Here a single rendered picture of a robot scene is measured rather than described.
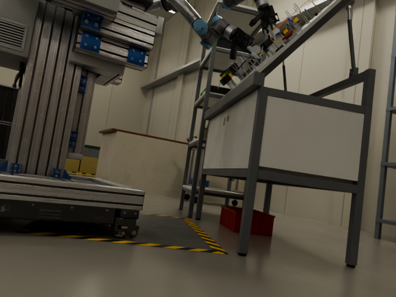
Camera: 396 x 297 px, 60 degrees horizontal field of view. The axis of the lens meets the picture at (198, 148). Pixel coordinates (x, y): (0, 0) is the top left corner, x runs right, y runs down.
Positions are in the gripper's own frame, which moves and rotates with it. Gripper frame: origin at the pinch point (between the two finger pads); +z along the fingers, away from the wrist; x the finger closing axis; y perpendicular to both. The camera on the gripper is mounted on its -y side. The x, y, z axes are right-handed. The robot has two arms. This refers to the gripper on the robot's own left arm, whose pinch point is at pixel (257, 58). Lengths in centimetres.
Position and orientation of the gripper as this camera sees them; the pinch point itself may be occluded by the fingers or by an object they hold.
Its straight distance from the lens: 202.9
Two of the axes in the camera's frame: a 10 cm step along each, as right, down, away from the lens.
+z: 7.2, 6.5, -2.5
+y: 5.3, -7.4, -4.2
